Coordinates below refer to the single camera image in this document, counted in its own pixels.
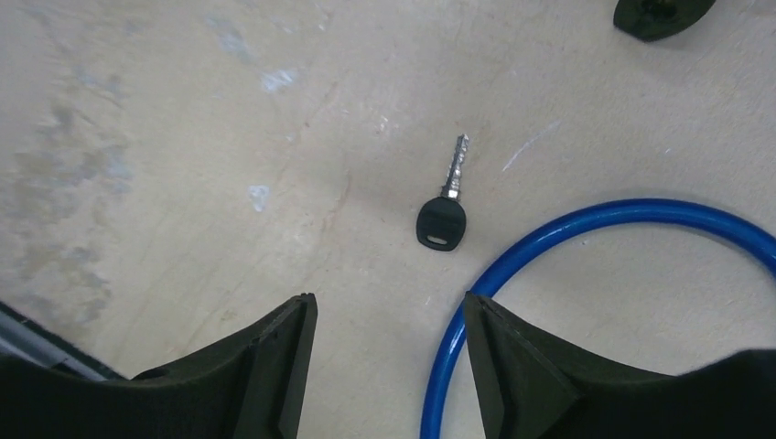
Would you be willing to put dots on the black lock body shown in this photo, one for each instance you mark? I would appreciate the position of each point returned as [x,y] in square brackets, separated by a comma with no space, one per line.
[653,20]

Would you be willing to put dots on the black headed key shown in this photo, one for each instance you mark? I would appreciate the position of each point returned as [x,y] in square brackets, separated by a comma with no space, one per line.
[441,222]

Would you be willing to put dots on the blue cable lock loop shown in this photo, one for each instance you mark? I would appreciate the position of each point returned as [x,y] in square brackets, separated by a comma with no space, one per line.
[753,240]

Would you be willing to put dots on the aluminium frame rail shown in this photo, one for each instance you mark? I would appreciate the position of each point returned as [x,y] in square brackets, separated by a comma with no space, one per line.
[24,338]

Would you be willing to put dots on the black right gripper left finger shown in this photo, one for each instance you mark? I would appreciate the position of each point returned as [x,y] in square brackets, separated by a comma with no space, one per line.
[250,384]

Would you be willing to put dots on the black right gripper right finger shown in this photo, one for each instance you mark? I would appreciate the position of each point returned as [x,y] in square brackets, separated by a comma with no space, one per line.
[533,384]

